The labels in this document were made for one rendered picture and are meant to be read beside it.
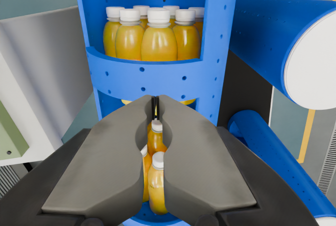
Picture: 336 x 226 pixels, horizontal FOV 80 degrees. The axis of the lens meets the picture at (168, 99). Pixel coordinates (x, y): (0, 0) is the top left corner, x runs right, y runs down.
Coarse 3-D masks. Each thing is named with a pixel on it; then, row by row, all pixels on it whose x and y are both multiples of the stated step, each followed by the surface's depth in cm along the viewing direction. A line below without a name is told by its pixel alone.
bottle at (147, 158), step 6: (144, 156) 53; (150, 156) 55; (144, 162) 53; (150, 162) 55; (144, 168) 53; (144, 174) 54; (144, 180) 55; (144, 186) 56; (144, 192) 57; (144, 198) 59
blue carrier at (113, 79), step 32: (96, 0) 42; (128, 0) 48; (160, 0) 51; (192, 0) 48; (224, 0) 30; (96, 32) 43; (224, 32) 33; (96, 64) 34; (128, 64) 30; (160, 64) 30; (192, 64) 31; (224, 64) 38; (96, 96) 44; (128, 96) 33; (192, 96) 34; (128, 224) 52; (160, 224) 49
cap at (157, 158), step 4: (156, 152) 51; (160, 152) 51; (164, 152) 51; (152, 156) 50; (156, 156) 50; (160, 156) 50; (152, 160) 49; (156, 160) 49; (160, 160) 49; (156, 164) 48; (160, 164) 48
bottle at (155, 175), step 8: (152, 168) 50; (160, 168) 49; (152, 176) 50; (160, 176) 49; (152, 184) 50; (160, 184) 50; (152, 192) 52; (160, 192) 51; (152, 200) 54; (160, 200) 53; (152, 208) 56; (160, 208) 55
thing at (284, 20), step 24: (240, 0) 98; (264, 0) 79; (288, 0) 67; (312, 0) 59; (240, 24) 82; (264, 24) 65; (288, 24) 55; (240, 48) 81; (264, 48) 62; (288, 48) 51; (264, 72) 65; (288, 96) 58
